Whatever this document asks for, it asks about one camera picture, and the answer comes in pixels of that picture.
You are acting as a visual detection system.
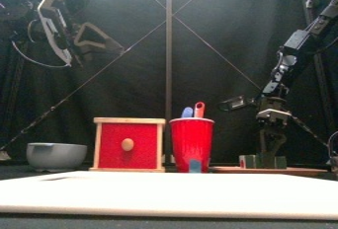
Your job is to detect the red plastic cup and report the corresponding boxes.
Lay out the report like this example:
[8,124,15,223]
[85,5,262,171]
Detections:
[169,116,217,174]

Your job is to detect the wooden box with red drawer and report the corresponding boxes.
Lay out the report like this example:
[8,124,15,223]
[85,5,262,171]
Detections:
[89,116,169,174]

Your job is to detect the pink plastic plate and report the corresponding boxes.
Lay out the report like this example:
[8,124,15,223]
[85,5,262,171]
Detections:
[207,166,330,178]

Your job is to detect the white cutting board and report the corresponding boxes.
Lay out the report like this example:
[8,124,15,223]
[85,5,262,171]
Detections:
[0,170,338,222]

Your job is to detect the green toy sushi roll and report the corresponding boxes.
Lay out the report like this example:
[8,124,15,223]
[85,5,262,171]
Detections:
[238,153,288,170]

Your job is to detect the grey bowl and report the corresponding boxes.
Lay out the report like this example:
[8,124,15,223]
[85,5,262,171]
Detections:
[26,141,89,172]

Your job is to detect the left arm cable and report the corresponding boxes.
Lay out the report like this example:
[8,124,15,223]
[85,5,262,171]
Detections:
[10,39,71,69]

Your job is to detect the vertical metal frame pole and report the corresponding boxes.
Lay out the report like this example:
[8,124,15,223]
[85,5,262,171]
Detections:
[166,0,174,172]

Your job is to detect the small teal block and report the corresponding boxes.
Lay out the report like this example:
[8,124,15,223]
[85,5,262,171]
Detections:
[187,159,203,174]

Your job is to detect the thin diagonal brace cord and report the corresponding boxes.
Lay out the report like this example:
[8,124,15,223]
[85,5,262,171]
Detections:
[127,0,265,92]
[0,0,222,151]

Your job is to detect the blue toy utensil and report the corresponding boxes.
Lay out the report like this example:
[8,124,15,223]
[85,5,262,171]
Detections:
[179,106,195,119]

